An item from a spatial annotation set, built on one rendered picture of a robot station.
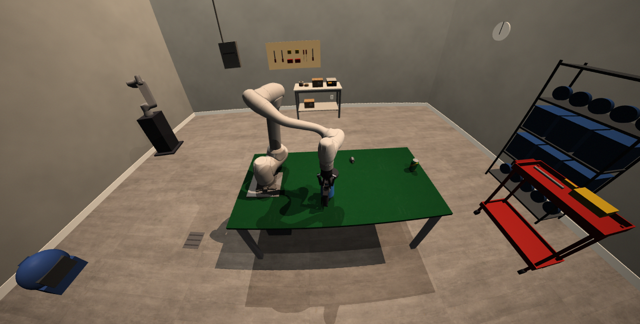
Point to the green drink can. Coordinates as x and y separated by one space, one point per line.
414 164

